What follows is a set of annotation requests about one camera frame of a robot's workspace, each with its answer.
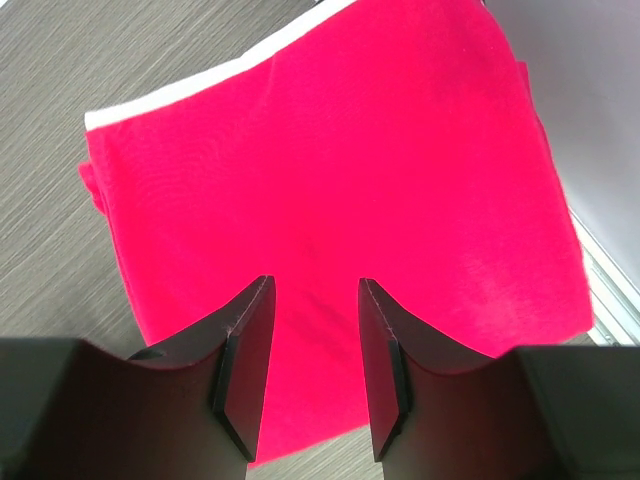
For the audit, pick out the pink t-shirt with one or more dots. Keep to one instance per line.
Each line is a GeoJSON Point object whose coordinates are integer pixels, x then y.
{"type": "Point", "coordinates": [396, 141]}

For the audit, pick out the white folded t-shirt on stack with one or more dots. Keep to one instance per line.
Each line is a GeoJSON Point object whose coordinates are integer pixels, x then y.
{"type": "Point", "coordinates": [179, 90]}

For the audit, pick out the right aluminium frame post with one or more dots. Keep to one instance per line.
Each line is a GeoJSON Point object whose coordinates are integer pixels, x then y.
{"type": "Point", "coordinates": [615, 299]}

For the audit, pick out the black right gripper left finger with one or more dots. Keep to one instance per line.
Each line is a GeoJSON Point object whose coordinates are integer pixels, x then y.
{"type": "Point", "coordinates": [188, 407]}

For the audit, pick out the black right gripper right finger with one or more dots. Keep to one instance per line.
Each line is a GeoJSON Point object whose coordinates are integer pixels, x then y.
{"type": "Point", "coordinates": [439, 410]}

